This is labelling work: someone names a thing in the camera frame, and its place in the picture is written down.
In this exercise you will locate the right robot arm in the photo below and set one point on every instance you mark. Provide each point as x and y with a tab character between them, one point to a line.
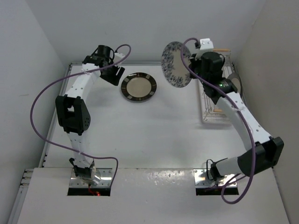
262	150

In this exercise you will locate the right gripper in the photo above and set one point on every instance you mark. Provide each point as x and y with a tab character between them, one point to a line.
194	61

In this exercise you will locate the black rimmed patterned plate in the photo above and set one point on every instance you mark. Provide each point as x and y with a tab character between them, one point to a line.
138	87

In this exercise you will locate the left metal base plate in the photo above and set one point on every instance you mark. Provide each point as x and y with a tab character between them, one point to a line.
101	179

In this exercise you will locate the blue floral plate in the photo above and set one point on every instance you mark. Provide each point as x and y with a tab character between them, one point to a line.
172	66

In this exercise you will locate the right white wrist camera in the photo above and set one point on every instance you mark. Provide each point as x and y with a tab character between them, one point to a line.
206	45

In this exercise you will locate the white drip tray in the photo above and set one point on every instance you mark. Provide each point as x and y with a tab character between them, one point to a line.
211	114

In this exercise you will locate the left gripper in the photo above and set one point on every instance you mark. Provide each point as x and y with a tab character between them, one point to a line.
114	79

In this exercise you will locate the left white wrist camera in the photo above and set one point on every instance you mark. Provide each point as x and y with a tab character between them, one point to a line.
118	56

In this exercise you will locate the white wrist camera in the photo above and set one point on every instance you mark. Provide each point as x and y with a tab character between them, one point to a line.
118	56
206	45

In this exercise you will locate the white wire dish rack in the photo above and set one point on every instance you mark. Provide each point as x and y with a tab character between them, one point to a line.
220	65

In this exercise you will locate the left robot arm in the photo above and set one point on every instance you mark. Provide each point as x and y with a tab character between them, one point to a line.
72	113

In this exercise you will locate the grey rimmed cream plate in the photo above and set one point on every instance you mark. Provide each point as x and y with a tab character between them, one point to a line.
236	80

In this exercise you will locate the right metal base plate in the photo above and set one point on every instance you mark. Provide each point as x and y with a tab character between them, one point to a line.
203	179

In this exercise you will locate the metal base plate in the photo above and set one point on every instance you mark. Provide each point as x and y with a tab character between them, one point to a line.
101	179
203	179

